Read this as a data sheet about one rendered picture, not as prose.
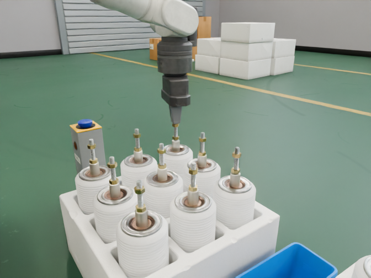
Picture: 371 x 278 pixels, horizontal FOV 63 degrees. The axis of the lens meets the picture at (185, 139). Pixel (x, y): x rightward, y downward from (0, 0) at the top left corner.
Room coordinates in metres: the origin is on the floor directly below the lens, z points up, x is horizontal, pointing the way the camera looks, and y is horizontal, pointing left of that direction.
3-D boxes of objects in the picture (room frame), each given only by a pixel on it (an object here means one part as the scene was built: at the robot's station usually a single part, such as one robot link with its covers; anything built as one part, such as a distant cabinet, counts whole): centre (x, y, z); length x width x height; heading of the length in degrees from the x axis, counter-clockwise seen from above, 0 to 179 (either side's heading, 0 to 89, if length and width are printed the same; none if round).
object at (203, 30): (4.79, -0.19, 0.45); 0.30 x 0.24 x 0.30; 36
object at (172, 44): (0.80, 0.02, 0.57); 0.11 x 0.11 x 0.11; 41
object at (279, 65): (3.62, -0.99, 0.09); 0.39 x 0.39 x 0.18; 42
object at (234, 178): (0.60, -0.11, 0.26); 0.02 x 0.02 x 0.03
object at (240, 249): (0.62, 0.05, 0.09); 0.39 x 0.39 x 0.18; 36
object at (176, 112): (0.78, 0.02, 0.36); 0.03 x 0.02 x 0.06; 108
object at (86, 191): (0.65, 0.22, 0.16); 0.10 x 0.10 x 0.18
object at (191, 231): (0.53, -0.02, 0.16); 0.10 x 0.10 x 0.18
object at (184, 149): (0.79, 0.03, 0.25); 0.08 x 0.08 x 0.01
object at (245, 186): (0.60, -0.11, 0.25); 0.08 x 0.08 x 0.01
